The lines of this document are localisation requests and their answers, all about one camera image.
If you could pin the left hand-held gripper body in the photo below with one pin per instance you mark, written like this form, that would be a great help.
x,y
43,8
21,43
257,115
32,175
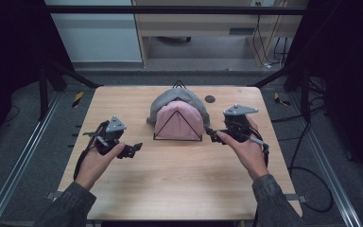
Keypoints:
x,y
108,138

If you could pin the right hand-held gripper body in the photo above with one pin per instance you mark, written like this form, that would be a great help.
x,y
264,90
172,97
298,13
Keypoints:
x,y
238,126

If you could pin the pink beanie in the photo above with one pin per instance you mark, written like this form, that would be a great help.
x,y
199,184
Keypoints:
x,y
178,124

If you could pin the grey beanie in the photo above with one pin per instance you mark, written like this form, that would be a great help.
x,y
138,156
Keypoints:
x,y
176,94

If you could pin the person's left hand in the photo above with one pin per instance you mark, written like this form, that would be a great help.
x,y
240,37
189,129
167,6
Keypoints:
x,y
96,167

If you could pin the person's right hand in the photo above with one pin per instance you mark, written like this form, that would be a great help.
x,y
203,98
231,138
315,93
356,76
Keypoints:
x,y
252,154

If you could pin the dark round table grommet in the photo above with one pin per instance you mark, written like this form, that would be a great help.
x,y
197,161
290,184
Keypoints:
x,y
210,99

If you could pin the yellow black striped tape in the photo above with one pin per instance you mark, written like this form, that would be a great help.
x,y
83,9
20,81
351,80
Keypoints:
x,y
280,100
77,99

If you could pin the black metal stand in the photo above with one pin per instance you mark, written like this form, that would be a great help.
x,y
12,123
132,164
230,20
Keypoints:
x,y
305,91
43,91

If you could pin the white cabinet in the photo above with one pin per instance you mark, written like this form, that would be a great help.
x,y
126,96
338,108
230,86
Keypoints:
x,y
97,38

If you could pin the wooden background desk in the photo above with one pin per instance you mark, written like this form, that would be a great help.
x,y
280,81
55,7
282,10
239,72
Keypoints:
x,y
201,26

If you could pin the dark curtain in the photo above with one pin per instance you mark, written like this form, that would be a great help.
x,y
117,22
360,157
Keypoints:
x,y
9,63
349,78

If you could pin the grey table bracket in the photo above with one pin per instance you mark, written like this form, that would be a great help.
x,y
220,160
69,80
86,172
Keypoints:
x,y
53,195
296,197

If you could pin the aluminium floor rail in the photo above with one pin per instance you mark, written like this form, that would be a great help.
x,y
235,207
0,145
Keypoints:
x,y
334,183
19,164

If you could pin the black horizontal frame bar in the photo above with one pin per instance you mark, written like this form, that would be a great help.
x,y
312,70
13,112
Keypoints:
x,y
170,10

